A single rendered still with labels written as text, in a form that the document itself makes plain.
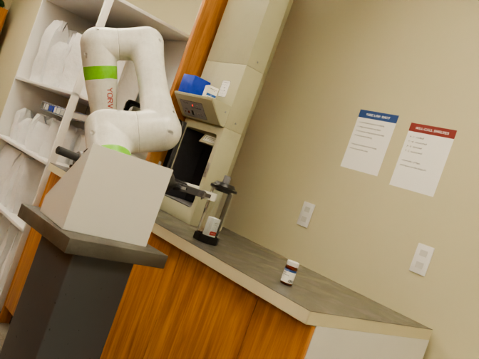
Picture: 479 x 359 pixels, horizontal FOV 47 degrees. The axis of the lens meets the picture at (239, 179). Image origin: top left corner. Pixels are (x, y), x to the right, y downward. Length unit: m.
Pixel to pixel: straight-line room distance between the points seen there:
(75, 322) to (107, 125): 0.57
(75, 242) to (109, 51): 0.78
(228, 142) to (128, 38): 0.79
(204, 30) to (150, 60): 0.98
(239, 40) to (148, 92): 0.96
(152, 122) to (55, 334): 0.66
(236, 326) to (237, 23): 1.50
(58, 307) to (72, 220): 0.24
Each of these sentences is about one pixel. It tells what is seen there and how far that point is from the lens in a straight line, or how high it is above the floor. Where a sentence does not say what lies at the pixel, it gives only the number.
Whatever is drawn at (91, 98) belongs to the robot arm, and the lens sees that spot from 2.00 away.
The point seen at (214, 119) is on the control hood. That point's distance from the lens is 2.53.
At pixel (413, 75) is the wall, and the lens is 2.52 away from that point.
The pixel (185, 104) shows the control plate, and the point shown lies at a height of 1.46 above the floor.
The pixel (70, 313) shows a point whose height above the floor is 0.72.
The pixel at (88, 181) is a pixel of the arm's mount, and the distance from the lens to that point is 1.51.
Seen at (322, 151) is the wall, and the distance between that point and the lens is 2.66.
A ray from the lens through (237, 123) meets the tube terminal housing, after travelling 2.57.
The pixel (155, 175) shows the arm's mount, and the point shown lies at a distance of 1.60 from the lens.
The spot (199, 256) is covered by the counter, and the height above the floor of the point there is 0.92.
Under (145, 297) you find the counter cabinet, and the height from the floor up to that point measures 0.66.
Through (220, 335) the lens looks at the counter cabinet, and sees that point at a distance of 1.88.
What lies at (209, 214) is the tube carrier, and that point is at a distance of 2.13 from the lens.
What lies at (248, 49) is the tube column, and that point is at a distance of 2.60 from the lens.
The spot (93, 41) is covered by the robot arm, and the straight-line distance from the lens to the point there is 1.99.
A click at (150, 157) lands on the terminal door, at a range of 2.72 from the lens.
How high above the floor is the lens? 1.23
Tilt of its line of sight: level
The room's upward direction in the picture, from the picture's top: 20 degrees clockwise
